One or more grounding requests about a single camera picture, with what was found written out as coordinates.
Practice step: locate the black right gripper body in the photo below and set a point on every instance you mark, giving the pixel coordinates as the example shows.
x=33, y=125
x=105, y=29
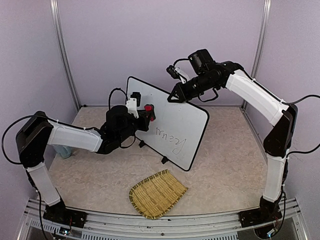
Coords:
x=192, y=91

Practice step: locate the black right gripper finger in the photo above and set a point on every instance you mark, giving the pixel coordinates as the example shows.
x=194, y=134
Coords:
x=174, y=93
x=178, y=101

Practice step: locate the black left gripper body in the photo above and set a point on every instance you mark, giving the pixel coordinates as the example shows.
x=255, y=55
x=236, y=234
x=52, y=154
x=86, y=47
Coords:
x=143, y=126

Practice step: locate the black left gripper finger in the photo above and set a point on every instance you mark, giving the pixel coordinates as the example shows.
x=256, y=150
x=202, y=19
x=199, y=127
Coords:
x=149, y=110
x=151, y=118

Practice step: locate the white whiteboard black frame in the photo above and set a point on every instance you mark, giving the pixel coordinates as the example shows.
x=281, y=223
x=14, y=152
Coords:
x=178, y=128

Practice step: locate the red bone-shaped eraser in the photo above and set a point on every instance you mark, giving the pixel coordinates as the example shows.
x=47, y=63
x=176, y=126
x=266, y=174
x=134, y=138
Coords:
x=150, y=105

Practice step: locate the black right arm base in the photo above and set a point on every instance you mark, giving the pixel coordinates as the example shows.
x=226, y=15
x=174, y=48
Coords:
x=266, y=212

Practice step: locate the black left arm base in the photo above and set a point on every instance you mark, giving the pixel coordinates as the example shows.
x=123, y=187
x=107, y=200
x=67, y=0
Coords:
x=59, y=213

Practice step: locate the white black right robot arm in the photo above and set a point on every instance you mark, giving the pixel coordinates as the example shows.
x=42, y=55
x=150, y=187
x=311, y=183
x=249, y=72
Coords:
x=199, y=72

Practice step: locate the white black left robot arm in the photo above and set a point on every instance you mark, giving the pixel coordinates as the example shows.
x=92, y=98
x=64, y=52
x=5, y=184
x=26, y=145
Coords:
x=40, y=131

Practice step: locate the black whiteboard stand foot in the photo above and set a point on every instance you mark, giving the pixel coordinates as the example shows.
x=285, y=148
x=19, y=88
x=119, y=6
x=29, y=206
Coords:
x=141, y=144
x=164, y=160

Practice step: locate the woven bamboo tray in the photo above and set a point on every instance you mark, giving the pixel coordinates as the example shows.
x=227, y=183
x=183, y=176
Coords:
x=156, y=195

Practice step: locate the light blue mug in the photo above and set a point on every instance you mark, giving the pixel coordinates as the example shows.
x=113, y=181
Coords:
x=64, y=151

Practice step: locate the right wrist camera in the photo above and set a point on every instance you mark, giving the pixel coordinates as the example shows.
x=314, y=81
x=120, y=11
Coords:
x=177, y=73

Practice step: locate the aluminium corner post right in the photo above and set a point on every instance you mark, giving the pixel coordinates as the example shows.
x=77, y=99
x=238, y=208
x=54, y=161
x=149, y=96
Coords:
x=262, y=36

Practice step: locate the aluminium corner post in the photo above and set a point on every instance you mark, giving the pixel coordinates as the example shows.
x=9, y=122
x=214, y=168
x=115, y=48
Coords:
x=262, y=36
x=54, y=6

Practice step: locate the aluminium front rail frame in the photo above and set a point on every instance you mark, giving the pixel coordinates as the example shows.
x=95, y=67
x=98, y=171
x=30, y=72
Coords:
x=112, y=226

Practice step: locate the aluminium corner post left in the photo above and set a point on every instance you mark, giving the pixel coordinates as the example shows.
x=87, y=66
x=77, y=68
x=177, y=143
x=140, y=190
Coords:
x=54, y=6

